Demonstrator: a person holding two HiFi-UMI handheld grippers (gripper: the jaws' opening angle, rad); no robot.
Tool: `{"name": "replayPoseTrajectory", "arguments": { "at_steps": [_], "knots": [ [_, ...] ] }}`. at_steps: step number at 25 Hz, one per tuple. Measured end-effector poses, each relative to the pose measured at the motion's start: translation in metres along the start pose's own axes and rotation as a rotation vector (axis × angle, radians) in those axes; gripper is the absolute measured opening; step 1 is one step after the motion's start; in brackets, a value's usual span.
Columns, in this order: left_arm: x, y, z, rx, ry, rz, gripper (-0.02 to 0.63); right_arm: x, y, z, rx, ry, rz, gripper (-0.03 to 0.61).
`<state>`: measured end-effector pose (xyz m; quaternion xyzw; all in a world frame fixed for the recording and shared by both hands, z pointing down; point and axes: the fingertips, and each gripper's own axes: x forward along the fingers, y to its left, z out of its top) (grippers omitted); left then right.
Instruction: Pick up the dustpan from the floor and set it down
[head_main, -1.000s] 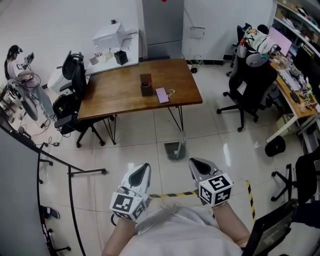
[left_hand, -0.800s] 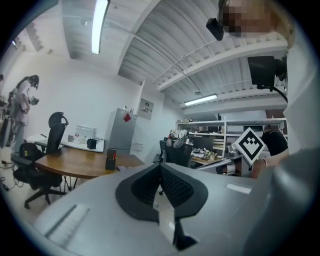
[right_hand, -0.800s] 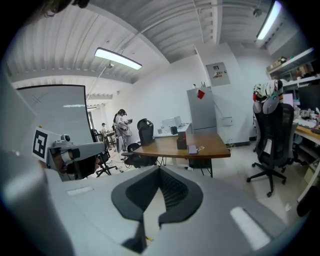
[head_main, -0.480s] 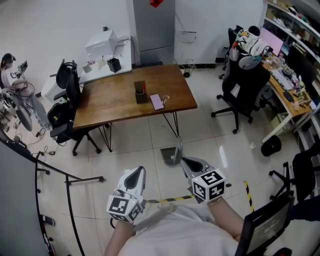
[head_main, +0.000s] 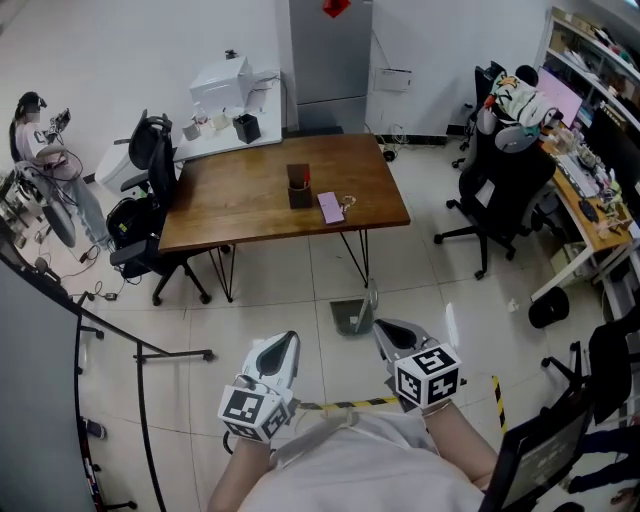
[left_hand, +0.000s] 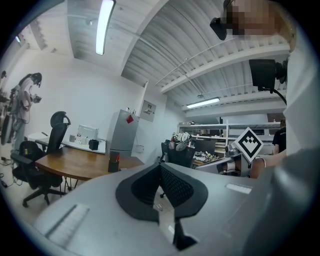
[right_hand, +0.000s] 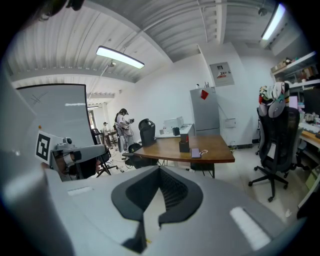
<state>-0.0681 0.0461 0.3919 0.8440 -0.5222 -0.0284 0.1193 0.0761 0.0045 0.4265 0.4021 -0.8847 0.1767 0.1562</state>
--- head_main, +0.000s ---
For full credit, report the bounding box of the grey board on wheeled stand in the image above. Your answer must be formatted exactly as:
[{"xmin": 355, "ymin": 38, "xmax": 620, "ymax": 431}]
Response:
[{"xmin": 0, "ymin": 244, "xmax": 216, "ymax": 512}]

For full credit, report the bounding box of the black pen holder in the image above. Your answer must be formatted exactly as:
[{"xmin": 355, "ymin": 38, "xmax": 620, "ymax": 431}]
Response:
[{"xmin": 232, "ymin": 113, "xmax": 262, "ymax": 145}]

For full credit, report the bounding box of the white printer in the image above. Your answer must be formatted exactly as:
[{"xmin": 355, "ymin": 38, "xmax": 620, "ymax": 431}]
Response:
[{"xmin": 188, "ymin": 55, "xmax": 254, "ymax": 109}]

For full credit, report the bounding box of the person's right forearm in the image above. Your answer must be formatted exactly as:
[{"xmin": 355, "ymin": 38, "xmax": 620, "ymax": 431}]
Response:
[{"xmin": 422, "ymin": 399, "xmax": 501, "ymax": 494}]

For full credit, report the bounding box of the black framed screen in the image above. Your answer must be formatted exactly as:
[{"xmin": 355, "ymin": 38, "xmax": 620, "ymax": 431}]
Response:
[{"xmin": 479, "ymin": 394, "xmax": 596, "ymax": 512}]

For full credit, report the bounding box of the white side desk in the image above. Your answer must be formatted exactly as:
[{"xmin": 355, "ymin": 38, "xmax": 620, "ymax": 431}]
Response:
[{"xmin": 172, "ymin": 69, "xmax": 284, "ymax": 164}]

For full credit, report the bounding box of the person's left forearm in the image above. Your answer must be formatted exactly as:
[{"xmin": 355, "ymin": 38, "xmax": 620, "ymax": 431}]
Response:
[{"xmin": 207, "ymin": 434, "xmax": 276, "ymax": 512}]

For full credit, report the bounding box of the grey refrigerator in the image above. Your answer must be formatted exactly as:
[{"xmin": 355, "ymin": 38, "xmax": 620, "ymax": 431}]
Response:
[{"xmin": 288, "ymin": 0, "xmax": 374, "ymax": 134}]

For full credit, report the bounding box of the person's white shirt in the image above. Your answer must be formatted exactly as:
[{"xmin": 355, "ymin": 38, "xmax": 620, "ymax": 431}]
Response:
[{"xmin": 239, "ymin": 408, "xmax": 489, "ymax": 512}]

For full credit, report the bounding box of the black chair with grey headrest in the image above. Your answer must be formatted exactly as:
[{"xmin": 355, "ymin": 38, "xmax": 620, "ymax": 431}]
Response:
[{"xmin": 433, "ymin": 119, "xmax": 561, "ymax": 281}]

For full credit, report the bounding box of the black mesh office chair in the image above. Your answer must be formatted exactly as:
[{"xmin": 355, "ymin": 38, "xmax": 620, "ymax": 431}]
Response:
[{"xmin": 107, "ymin": 108, "xmax": 214, "ymax": 307}]

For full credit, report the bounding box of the white floor unit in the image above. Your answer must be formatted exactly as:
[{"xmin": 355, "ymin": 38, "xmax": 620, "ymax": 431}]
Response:
[{"xmin": 94, "ymin": 144, "xmax": 151, "ymax": 196}]

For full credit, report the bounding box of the wooden desk with white legs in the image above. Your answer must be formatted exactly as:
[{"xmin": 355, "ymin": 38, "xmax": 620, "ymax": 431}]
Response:
[{"xmin": 529, "ymin": 134, "xmax": 636, "ymax": 301}]

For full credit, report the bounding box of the pink notebook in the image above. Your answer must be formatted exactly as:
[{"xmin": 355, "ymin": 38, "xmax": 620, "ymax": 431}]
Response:
[{"xmin": 316, "ymin": 192, "xmax": 346, "ymax": 226}]

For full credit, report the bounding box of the brown pen holder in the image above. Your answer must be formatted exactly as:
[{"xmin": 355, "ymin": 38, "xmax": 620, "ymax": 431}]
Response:
[{"xmin": 286, "ymin": 163, "xmax": 314, "ymax": 210}]

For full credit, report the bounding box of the black monitor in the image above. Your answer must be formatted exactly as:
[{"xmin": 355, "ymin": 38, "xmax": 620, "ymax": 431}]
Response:
[{"xmin": 584, "ymin": 107, "xmax": 640, "ymax": 211}]

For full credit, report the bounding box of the white wall file holder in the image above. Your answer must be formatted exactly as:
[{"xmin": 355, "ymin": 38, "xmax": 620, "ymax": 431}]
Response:
[{"xmin": 373, "ymin": 67, "xmax": 414, "ymax": 94}]

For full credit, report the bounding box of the black waste bin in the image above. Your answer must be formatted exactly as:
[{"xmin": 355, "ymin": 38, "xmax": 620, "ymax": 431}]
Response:
[{"xmin": 528, "ymin": 286, "xmax": 571, "ymax": 330}]

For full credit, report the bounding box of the yellow black floor tape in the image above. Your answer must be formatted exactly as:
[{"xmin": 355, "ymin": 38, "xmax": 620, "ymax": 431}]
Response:
[
  {"xmin": 299, "ymin": 396, "xmax": 401, "ymax": 412},
  {"xmin": 492, "ymin": 374, "xmax": 509, "ymax": 436}
]

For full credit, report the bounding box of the white storage shelf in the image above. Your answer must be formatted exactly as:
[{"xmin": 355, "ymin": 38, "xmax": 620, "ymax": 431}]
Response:
[{"xmin": 542, "ymin": 4, "xmax": 640, "ymax": 131}]

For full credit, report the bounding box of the wooden table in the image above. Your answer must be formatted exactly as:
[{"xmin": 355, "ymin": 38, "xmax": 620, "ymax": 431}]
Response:
[{"xmin": 158, "ymin": 132, "xmax": 411, "ymax": 304}]

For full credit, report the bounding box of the colourful patterned garment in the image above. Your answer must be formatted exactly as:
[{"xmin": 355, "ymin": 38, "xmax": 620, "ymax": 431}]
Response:
[{"xmin": 483, "ymin": 72, "xmax": 564, "ymax": 136}]

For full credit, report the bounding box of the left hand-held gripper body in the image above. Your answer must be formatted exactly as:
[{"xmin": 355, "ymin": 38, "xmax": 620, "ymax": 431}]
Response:
[{"xmin": 217, "ymin": 373, "xmax": 297, "ymax": 445}]

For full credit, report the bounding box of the pink screen monitor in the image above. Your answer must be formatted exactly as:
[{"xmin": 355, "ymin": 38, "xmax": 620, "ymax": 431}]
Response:
[{"xmin": 535, "ymin": 67, "xmax": 584, "ymax": 126}]

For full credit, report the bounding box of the white keyboard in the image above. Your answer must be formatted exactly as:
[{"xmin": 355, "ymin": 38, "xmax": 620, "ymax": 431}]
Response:
[{"xmin": 557, "ymin": 152, "xmax": 601, "ymax": 199}]

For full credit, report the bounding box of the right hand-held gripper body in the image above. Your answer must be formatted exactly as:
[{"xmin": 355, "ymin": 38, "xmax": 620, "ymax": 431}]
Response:
[{"xmin": 385, "ymin": 342, "xmax": 469, "ymax": 414}]

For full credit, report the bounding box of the black swivel chair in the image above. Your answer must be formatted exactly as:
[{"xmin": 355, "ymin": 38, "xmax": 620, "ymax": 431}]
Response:
[{"xmin": 541, "ymin": 305, "xmax": 640, "ymax": 426}]

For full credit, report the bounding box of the grey headrest pillow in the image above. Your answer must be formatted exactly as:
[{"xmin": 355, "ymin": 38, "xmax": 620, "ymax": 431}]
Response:
[{"xmin": 494, "ymin": 124, "xmax": 541, "ymax": 154}]

